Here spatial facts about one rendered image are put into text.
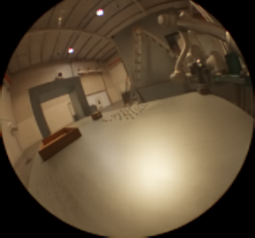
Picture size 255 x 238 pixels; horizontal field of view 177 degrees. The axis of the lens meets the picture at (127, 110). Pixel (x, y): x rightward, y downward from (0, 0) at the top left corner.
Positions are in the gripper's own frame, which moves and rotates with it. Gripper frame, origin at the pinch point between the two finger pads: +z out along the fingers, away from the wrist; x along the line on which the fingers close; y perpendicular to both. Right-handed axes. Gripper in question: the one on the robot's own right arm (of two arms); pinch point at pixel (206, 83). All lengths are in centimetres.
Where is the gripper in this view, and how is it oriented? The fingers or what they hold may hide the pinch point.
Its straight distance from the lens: 92.0
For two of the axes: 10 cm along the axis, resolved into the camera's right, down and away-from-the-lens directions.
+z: 3.3, 9.2, 2.0
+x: 4.4, -3.4, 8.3
